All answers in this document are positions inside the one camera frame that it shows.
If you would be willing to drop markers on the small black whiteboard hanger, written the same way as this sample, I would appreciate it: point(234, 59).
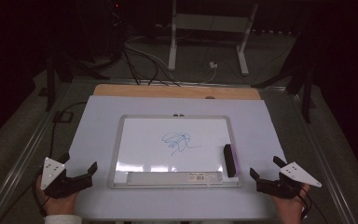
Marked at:
point(178, 114)

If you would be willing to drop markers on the white table cover sheet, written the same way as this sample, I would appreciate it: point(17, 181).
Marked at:
point(99, 137)

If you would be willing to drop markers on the black tripod stand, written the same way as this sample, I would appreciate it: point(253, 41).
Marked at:
point(50, 81)
point(306, 93)

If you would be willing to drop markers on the person's right hand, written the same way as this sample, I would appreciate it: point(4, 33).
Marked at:
point(289, 208)

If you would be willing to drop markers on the dark equipment rack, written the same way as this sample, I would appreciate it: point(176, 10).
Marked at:
point(115, 25)

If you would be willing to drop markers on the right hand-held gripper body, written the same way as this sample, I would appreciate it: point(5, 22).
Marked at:
point(284, 183)

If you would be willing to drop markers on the white plug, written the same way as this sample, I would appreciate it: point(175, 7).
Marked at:
point(213, 65)

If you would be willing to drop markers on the black square floor plate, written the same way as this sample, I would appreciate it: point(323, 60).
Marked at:
point(63, 117)

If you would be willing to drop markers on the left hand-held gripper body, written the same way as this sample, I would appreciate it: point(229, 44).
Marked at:
point(62, 184)

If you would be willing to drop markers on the white framed whiteboard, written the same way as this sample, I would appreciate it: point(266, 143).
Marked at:
point(174, 155)

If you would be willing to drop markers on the white metal stand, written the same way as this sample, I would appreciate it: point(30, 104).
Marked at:
point(209, 23)

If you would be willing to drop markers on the person's left hand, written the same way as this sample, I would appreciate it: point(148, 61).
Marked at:
point(59, 203)

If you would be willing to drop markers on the black and purple whiteboard eraser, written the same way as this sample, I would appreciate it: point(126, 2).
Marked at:
point(231, 160)

